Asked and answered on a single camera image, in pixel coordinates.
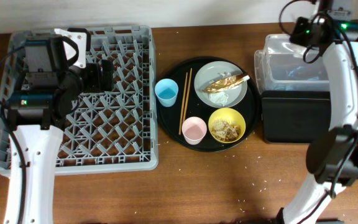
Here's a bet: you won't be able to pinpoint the light blue plastic cup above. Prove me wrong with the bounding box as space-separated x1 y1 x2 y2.
155 78 178 107

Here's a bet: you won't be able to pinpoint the pink plastic cup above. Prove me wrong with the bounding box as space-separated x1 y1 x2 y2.
181 116 207 145

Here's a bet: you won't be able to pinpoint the white tissue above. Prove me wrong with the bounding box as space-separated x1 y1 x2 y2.
208 91 229 106

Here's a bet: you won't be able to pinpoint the gold foil wrapper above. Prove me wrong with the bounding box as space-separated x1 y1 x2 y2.
203 73 250 93

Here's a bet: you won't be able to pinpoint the yellow plastic bowl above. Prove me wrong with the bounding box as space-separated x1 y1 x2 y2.
208 108 246 144

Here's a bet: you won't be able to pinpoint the food scraps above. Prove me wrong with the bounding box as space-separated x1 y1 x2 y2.
211 119 241 142

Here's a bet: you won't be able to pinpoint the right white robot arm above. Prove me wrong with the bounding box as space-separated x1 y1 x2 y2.
274 0 358 223

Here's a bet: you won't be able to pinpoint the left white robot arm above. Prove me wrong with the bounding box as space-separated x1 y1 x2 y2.
0 29 112 223

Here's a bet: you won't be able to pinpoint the grey dishwasher rack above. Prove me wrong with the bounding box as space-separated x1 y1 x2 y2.
0 26 158 176

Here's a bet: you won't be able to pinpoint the left wooden chopstick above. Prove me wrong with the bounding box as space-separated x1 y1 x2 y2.
178 72 188 135

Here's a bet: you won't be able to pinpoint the wooden chopstick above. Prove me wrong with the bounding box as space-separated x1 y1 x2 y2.
182 68 193 123
178 72 188 135

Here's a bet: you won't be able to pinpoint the right wooden chopstick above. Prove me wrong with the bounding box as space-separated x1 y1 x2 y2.
182 68 193 123

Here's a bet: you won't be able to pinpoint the round black tray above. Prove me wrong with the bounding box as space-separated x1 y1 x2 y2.
155 57 261 152

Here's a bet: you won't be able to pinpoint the clear plastic bin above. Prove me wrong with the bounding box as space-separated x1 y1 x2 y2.
254 34 329 93

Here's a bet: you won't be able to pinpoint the black rectangular bin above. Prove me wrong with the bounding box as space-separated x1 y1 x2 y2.
261 90 331 144

